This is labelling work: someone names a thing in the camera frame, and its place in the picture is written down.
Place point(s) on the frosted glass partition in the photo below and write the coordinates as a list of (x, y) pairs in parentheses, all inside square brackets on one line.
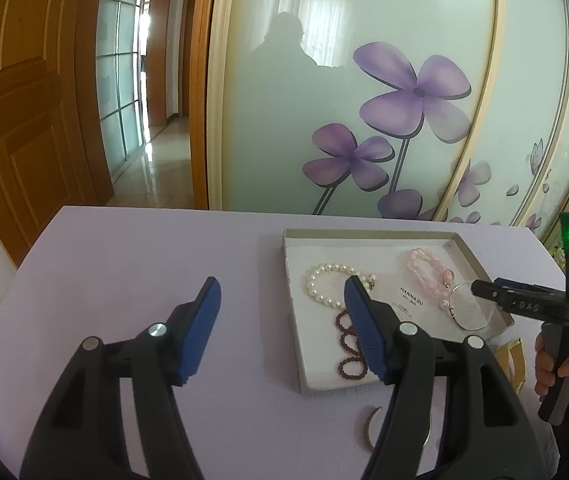
[(114, 85)]

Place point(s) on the grey cardboard tray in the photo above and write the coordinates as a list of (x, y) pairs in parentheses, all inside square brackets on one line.
[(394, 260)]

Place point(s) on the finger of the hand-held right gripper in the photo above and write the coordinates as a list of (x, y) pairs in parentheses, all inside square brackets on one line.
[(514, 302)]

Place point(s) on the wooden room door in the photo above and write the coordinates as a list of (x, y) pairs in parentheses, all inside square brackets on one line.
[(29, 110)]

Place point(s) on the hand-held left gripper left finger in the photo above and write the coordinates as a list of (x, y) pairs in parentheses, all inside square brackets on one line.
[(202, 330)]

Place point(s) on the thin silver bangle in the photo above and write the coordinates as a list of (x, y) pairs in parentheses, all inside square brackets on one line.
[(450, 310)]

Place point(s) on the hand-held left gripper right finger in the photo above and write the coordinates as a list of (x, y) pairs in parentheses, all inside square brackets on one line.
[(364, 335)]

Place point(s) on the hallway wooden door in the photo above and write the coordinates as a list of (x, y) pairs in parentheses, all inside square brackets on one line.
[(189, 60)]

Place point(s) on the person's right hand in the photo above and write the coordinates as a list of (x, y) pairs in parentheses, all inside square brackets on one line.
[(544, 365)]

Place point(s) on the wooden door frame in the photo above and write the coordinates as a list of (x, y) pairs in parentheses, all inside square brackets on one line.
[(202, 110)]

